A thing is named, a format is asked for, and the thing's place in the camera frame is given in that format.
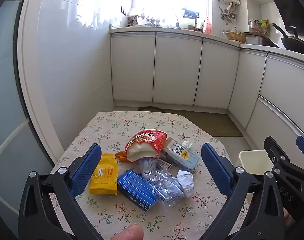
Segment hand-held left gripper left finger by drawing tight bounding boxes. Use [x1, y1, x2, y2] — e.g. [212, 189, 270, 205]
[18, 143, 110, 240]

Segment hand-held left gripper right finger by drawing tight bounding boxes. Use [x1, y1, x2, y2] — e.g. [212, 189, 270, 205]
[199, 143, 285, 240]

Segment yellow snack packet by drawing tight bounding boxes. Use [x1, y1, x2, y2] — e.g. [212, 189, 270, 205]
[89, 153, 119, 196]

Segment white trash bin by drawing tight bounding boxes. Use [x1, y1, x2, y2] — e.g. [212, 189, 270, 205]
[235, 149, 275, 177]

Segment white paper ball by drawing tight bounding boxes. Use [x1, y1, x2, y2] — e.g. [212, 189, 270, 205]
[177, 170, 195, 199]

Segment orange peel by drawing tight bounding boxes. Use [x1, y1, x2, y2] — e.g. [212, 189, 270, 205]
[115, 150, 129, 162]

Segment light blue carton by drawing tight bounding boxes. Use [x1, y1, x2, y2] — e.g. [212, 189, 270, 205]
[162, 137, 200, 173]

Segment blue cardboard box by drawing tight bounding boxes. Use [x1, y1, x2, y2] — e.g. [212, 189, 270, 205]
[117, 169, 158, 212]

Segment clear plastic bag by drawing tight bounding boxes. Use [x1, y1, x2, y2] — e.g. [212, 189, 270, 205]
[139, 157, 185, 208]

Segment red noodle packet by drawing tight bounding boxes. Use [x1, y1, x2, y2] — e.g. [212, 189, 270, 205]
[124, 129, 168, 162]

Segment person's right hand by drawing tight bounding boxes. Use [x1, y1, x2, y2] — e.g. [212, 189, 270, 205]
[283, 208, 294, 228]

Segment floral tablecloth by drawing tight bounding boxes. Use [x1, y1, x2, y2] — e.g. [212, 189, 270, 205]
[49, 111, 251, 240]

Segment black wok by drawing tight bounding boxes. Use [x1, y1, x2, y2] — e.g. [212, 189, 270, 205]
[272, 23, 304, 57]

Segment frosted glass sliding door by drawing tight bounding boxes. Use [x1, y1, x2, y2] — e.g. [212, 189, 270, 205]
[0, 0, 65, 240]

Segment white kitchen cabinet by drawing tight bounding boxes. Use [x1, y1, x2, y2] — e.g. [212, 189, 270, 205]
[110, 27, 304, 162]

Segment steel pot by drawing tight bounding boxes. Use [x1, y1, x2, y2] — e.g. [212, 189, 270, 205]
[245, 33, 280, 48]

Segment wicker basket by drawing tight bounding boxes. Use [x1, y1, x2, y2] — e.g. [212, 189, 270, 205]
[225, 31, 246, 42]

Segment snack bags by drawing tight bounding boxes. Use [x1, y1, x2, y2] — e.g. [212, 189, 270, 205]
[249, 19, 270, 34]

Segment red bottle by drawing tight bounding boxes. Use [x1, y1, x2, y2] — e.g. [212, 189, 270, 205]
[204, 17, 213, 34]

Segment black range hood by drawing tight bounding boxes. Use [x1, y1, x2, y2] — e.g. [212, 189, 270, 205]
[260, 0, 304, 34]

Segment water heater pipes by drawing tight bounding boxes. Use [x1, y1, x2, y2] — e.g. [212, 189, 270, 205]
[218, 0, 237, 25]

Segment black dish rack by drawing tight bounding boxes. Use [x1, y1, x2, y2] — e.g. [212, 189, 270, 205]
[182, 8, 200, 20]

